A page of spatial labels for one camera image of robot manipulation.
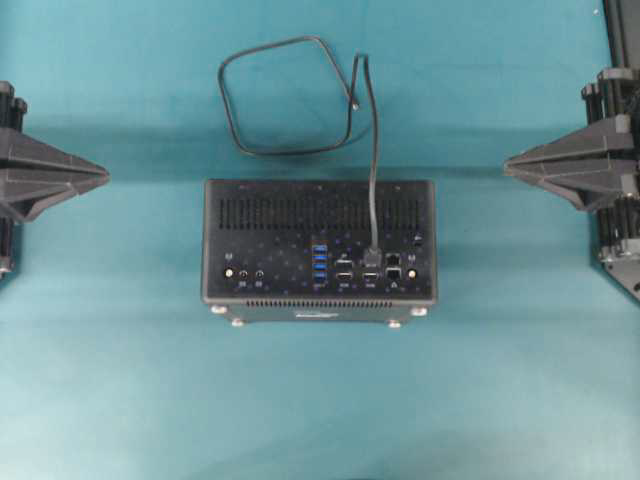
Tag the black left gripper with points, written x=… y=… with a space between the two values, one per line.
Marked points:
x=25 y=201

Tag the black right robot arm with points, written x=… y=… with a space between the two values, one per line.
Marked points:
x=596 y=168

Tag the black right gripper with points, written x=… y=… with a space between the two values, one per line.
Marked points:
x=612 y=106

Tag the black mini PC box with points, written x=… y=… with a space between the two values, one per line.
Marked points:
x=319 y=251

